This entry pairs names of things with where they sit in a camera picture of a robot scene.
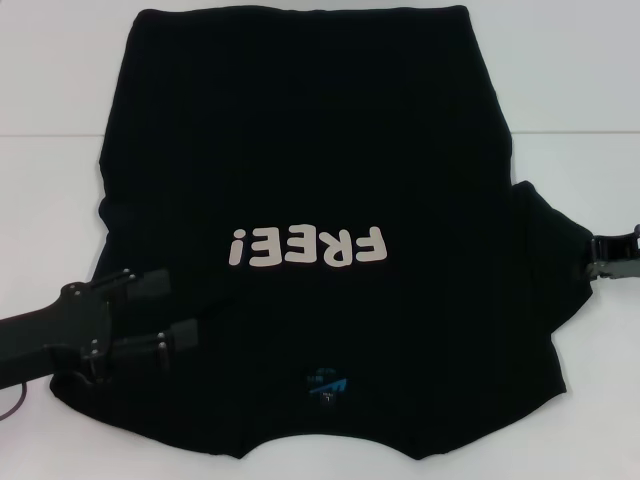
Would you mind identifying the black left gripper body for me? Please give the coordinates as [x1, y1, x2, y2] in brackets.
[0, 281, 117, 390]

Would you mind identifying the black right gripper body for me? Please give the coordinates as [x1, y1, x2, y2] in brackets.
[607, 223, 640, 263]

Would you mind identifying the black shirt with FREE print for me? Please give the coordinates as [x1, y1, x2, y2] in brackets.
[47, 4, 596, 461]

